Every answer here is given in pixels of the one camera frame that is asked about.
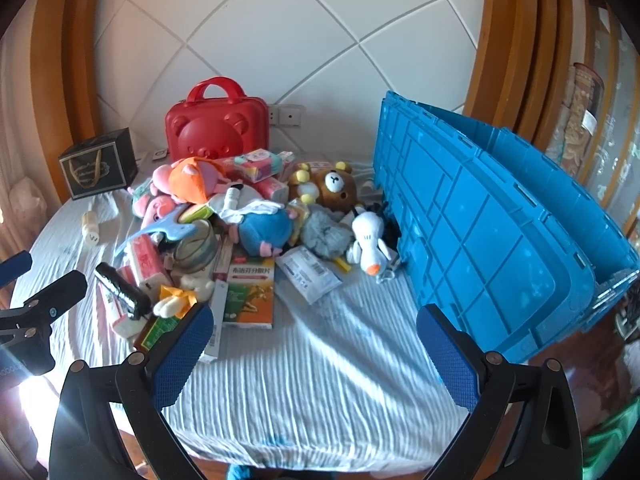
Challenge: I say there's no green wipes packet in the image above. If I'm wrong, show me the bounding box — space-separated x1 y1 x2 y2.
177 203 213 223

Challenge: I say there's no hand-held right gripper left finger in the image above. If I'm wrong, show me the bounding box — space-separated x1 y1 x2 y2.
47 302 216 480

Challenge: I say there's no pink pig plush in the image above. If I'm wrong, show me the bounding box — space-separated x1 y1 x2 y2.
131 164 188 231

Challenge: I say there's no grey plush toy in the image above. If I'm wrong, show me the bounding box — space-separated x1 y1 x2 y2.
299 206 353 261

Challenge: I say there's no blue plastic storage crate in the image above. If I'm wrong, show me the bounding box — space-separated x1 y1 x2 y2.
372 91 640 365

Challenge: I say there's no white mask packet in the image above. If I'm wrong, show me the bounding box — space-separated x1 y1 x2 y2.
276 246 343 305

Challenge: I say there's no green orange medicine box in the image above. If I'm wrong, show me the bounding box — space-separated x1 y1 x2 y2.
222 256 276 330

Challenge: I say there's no roll of tape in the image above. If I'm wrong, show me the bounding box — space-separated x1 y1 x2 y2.
172 220 221 275

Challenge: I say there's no brown bear plush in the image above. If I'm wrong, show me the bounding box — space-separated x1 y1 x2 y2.
317 161 361 213

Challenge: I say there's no cloth-covered desktop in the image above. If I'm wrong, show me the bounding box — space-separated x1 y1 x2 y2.
10 160 501 471

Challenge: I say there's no rolled patterned carpet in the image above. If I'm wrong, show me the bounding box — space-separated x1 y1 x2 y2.
545 62 606 176

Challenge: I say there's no red bear case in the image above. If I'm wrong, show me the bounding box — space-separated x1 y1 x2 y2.
165 76 271 161

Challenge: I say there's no wooden door frame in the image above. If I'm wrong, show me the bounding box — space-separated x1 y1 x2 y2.
462 0 586 171
30 0 126 201

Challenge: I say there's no green red box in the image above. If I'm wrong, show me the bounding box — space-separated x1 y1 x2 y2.
132 315 183 353

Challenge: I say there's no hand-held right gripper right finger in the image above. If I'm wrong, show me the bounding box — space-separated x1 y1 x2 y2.
416 303 588 480

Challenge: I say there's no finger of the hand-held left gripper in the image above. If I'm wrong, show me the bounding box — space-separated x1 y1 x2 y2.
0 251 33 288
0 270 89 376

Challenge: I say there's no pink white tissue pack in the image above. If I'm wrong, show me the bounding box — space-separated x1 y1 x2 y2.
97 282 151 338

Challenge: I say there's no small white bottle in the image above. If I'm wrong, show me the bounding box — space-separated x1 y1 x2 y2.
82 211 101 246

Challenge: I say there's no colourful tissue pack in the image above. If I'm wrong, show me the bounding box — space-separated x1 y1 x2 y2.
215 149 296 183

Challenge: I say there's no white duck plush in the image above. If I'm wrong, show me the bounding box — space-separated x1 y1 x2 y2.
346 205 391 277

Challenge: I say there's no frosted glass sliding door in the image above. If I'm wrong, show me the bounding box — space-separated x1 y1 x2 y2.
585 0 640 241

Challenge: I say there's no blue feather duster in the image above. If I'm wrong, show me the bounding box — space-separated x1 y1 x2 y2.
114 209 200 256

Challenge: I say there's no blue plush toy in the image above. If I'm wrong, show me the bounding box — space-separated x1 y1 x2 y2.
237 207 301 258

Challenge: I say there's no white cloth garment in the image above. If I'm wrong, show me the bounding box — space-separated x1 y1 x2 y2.
210 192 286 226

